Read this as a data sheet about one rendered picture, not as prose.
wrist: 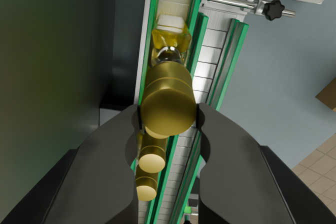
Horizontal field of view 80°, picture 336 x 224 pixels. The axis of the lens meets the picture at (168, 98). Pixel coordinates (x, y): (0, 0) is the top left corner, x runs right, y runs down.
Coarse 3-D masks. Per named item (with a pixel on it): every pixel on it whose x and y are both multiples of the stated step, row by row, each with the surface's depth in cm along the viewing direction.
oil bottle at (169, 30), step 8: (160, 16) 37; (168, 16) 39; (176, 16) 41; (160, 24) 30; (168, 24) 31; (176, 24) 32; (184, 24) 33; (152, 32) 26; (160, 32) 26; (168, 32) 26; (176, 32) 26; (184, 32) 27; (152, 40) 26; (160, 40) 25; (168, 40) 25; (176, 40) 25; (184, 40) 25; (152, 48) 26; (160, 48) 25; (176, 48) 25; (184, 48) 25; (152, 56) 26; (184, 56) 26; (152, 64) 27; (184, 64) 27
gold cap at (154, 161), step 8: (144, 136) 28; (144, 144) 26; (152, 144) 26; (160, 144) 26; (144, 152) 25; (152, 152) 24; (160, 152) 25; (144, 160) 25; (152, 160) 25; (160, 160) 25; (144, 168) 25; (152, 168) 25; (160, 168) 25
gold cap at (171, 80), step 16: (160, 64) 14; (176, 64) 14; (160, 80) 12; (176, 80) 12; (144, 96) 11; (160, 96) 11; (176, 96) 11; (192, 96) 12; (144, 112) 12; (160, 112) 12; (176, 112) 12; (192, 112) 12; (160, 128) 12; (176, 128) 12
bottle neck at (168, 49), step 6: (162, 48) 25; (168, 48) 24; (174, 48) 25; (162, 54) 22; (168, 54) 22; (174, 54) 22; (156, 60) 23; (162, 60) 21; (168, 60) 21; (174, 60) 21; (180, 60) 23
